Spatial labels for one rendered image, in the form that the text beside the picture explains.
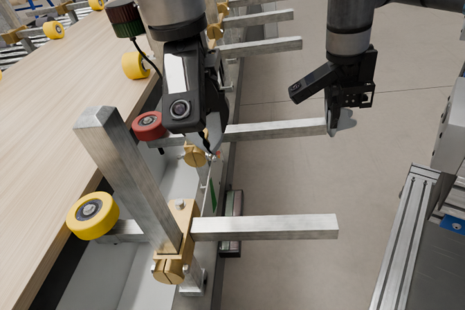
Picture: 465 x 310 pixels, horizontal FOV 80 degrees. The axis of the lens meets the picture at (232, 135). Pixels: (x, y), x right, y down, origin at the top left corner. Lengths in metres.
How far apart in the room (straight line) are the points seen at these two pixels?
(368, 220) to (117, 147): 1.36
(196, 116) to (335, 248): 1.22
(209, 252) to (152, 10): 0.50
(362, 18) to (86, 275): 0.68
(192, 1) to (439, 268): 1.16
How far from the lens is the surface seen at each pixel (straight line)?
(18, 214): 0.65
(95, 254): 0.68
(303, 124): 0.65
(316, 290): 1.36
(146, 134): 0.67
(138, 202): 0.38
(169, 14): 0.33
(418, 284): 1.21
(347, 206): 1.57
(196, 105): 0.30
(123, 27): 0.51
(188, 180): 0.91
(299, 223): 0.49
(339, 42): 0.54
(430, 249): 1.29
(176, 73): 0.33
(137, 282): 0.78
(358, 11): 0.52
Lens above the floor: 1.26
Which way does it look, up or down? 39 degrees down
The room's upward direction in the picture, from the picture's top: 12 degrees counter-clockwise
